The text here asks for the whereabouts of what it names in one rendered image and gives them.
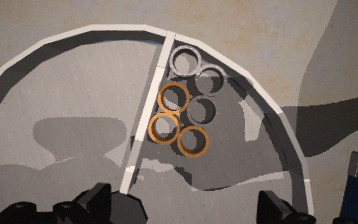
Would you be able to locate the bronze bushing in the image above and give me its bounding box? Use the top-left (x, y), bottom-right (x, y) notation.
top-left (157, 82), bottom-right (190, 114)
top-left (177, 124), bottom-right (209, 158)
top-left (148, 112), bottom-right (181, 145)

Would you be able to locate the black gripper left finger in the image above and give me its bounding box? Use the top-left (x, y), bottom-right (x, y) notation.
top-left (0, 183), bottom-right (113, 224)

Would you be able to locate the grey metal ring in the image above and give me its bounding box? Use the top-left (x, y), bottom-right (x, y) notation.
top-left (194, 64), bottom-right (227, 97)
top-left (187, 95), bottom-right (219, 127)
top-left (169, 45), bottom-right (202, 79)

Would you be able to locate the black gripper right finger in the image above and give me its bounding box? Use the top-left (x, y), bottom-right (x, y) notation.
top-left (256, 191), bottom-right (358, 224)

